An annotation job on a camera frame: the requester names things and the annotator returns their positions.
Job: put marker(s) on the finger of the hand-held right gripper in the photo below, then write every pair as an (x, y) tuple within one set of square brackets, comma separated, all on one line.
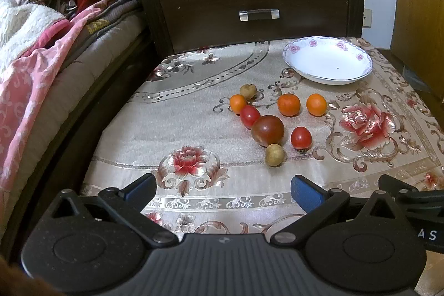
[(399, 186)]

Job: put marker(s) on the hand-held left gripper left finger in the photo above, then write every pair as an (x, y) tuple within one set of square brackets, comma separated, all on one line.
[(140, 190)]

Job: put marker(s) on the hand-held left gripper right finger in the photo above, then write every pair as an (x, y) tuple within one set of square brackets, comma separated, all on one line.
[(305, 192)]

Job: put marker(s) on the brown longan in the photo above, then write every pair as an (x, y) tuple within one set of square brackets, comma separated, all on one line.
[(275, 154), (248, 91)]

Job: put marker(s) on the red cherry tomato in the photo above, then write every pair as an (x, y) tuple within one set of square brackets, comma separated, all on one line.
[(300, 138), (250, 116)]

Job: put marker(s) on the large dark red tomato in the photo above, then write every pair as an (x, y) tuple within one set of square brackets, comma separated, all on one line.
[(268, 130)]

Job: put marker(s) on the small orange citrus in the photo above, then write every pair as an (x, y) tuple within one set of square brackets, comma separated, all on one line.
[(238, 104), (316, 104), (288, 104)]

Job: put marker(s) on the white floral plate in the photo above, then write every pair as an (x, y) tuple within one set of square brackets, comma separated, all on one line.
[(326, 60)]

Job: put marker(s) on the pink floral blanket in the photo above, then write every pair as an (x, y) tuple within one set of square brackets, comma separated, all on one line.
[(31, 88)]

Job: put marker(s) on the grey mattress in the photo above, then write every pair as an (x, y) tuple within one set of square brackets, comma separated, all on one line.
[(104, 43)]

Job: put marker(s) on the wooden wardrobe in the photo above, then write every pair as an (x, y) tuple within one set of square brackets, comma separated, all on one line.
[(419, 4)]

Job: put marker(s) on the dark wooden nightstand drawer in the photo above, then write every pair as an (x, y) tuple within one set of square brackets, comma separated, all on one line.
[(208, 4)]

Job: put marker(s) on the white fleece blanket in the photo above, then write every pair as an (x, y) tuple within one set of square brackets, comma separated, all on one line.
[(24, 25)]

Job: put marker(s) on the dark wooden bed frame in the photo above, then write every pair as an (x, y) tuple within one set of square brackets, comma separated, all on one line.
[(69, 129)]

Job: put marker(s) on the white wall socket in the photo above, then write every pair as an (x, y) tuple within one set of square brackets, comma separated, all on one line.
[(367, 18)]

